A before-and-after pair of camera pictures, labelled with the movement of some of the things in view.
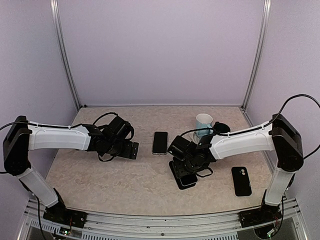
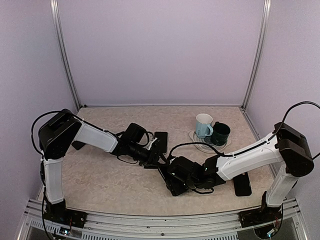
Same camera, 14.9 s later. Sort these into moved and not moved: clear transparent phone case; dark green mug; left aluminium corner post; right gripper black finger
Moved: right gripper black finger
Not moved: dark green mug; clear transparent phone case; left aluminium corner post
